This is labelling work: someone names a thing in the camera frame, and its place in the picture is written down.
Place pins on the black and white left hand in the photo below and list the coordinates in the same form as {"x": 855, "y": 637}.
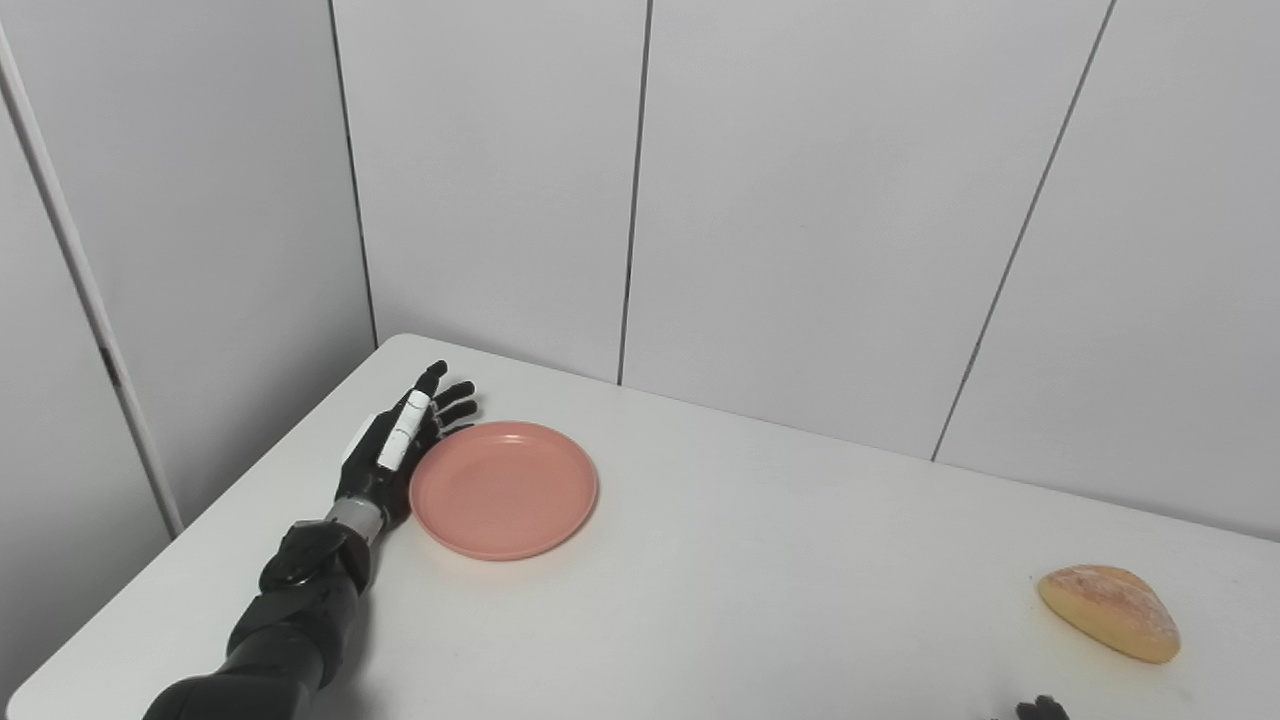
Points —
{"x": 375, "y": 480}

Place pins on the golden bread roll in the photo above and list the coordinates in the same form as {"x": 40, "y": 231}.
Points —
{"x": 1110, "y": 612}

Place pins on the black and white right hand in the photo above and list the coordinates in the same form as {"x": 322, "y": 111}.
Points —
{"x": 1043, "y": 710}

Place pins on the pink round plate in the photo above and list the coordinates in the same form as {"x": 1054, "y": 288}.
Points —
{"x": 503, "y": 490}

